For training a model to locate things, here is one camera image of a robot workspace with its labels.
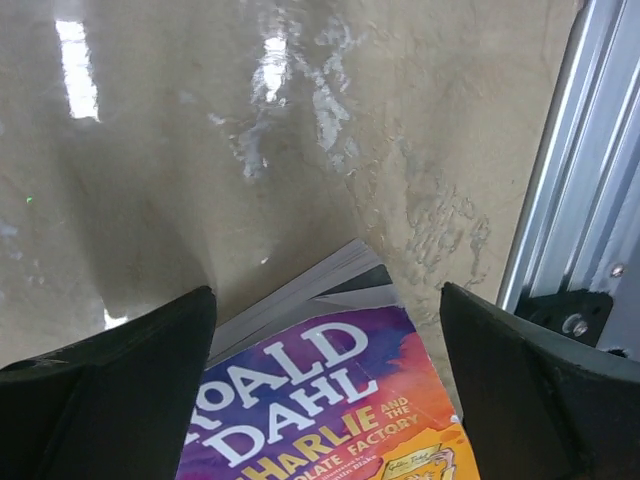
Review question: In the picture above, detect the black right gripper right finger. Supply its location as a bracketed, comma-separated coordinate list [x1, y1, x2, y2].
[440, 283, 639, 479]

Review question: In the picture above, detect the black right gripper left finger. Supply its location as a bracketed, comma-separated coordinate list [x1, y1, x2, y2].
[1, 286, 216, 479]

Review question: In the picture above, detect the Roald Dahl Charlie book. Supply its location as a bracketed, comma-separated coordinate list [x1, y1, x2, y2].
[177, 240, 478, 480]

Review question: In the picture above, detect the aluminium rail frame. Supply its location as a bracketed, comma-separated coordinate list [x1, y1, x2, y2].
[497, 1, 639, 360]

